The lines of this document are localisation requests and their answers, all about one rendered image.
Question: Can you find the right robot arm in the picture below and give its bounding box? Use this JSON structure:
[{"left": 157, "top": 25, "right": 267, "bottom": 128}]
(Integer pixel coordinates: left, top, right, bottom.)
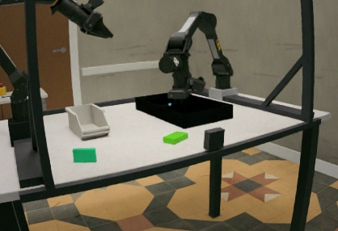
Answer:
[{"left": 158, "top": 10, "right": 233, "bottom": 93}]

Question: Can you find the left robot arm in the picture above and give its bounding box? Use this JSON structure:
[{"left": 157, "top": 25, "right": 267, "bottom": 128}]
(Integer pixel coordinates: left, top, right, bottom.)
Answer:
[{"left": 0, "top": 0, "right": 104, "bottom": 123}]

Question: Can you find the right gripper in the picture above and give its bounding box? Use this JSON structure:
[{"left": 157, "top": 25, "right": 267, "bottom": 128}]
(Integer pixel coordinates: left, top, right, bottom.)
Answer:
[{"left": 167, "top": 70, "right": 192, "bottom": 113}]

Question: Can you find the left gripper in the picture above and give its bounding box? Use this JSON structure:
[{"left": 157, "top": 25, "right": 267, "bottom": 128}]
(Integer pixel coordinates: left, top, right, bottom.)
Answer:
[{"left": 67, "top": 4, "right": 113, "bottom": 39}]

